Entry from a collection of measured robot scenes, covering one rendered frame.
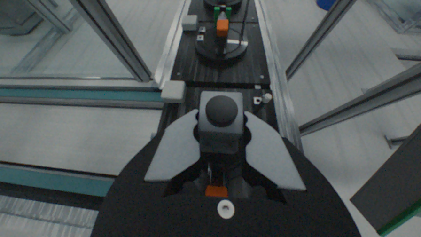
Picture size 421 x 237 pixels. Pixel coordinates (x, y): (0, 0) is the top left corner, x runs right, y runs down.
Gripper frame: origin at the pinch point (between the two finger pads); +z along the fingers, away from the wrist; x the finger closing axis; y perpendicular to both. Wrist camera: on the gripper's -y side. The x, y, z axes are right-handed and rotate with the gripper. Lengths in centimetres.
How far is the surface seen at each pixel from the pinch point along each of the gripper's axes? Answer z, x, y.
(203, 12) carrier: 40.6, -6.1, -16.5
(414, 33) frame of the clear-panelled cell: 58, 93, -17
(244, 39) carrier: 25.6, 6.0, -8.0
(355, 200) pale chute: -2.5, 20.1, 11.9
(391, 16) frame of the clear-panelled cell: 65, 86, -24
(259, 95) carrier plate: 14.3, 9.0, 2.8
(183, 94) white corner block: 12.0, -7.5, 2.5
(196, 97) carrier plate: 13.5, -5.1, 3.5
